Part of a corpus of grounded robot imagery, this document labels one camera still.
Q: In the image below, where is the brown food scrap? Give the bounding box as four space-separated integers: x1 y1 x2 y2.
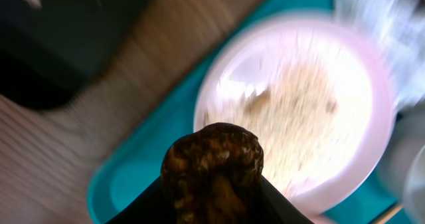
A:
161 122 264 224

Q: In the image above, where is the white napkin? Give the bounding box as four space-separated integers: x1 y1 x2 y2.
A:
334 0 424 111

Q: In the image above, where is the wooden chopstick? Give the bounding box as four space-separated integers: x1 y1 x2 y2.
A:
371 203 404 224

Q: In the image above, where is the black rectangular tray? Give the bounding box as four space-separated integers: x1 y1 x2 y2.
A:
1 0 149 110

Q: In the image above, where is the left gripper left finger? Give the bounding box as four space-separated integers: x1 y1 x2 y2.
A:
106 177 176 224

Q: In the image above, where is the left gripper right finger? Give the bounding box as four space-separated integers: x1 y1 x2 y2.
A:
255 176 313 224

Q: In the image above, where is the small white plate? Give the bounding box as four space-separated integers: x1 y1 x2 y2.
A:
402 147 424 223

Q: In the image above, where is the large white plate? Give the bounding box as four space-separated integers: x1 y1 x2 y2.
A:
193 13 396 215

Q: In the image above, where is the teal serving tray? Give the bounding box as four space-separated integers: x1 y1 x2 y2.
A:
88 0 402 223

